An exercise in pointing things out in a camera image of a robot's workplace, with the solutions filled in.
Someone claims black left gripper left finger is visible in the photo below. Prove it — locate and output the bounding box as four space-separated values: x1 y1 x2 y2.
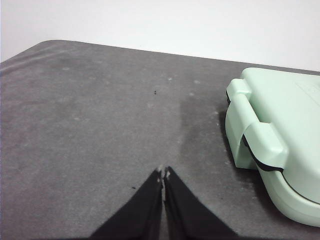
89 166 165 240

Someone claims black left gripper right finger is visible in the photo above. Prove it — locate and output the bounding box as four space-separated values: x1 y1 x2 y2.
163 165 241 240

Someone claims mint green breakfast machine base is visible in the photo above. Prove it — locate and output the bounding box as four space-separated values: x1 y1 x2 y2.
224 99 320 227

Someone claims mint green hinged griddle cover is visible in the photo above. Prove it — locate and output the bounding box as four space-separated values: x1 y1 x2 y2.
225 66 320 174

